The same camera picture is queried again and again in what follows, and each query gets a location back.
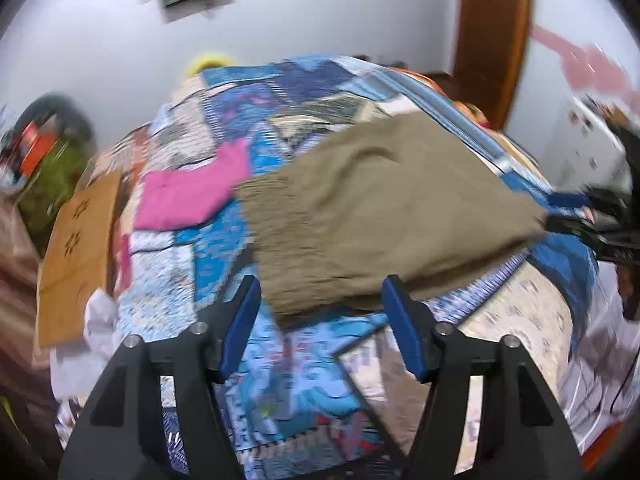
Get pink garment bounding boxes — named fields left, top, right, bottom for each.
left=135, top=137, right=252, bottom=232

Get pink wall decoration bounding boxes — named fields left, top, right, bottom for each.
left=530, top=22, right=633, bottom=101

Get white crumpled cloth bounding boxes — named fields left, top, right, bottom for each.
left=49, top=290, right=121, bottom=401

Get yellow round object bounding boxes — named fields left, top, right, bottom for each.
left=185, top=52, right=237, bottom=77

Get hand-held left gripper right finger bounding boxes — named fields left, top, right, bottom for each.
left=381, top=274, right=586, bottom=480

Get white cabinet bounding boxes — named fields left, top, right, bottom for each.
left=555, top=95, right=631, bottom=196

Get blue patchwork printed blanket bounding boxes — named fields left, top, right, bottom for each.
left=55, top=55, right=601, bottom=471

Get brown cardboard box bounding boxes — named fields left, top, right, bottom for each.
left=34, top=169, right=125, bottom=351

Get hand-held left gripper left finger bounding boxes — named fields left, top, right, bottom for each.
left=58, top=275, right=262, bottom=480

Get wooden door frame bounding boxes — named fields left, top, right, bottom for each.
left=451, top=0, right=532, bottom=131

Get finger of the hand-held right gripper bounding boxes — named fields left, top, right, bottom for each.
left=544, top=214, right=596, bottom=237

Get olive green pants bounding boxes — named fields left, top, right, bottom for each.
left=234, top=111, right=548, bottom=328

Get green and orange clutter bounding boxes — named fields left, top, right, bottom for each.
left=0, top=92, right=96, bottom=231

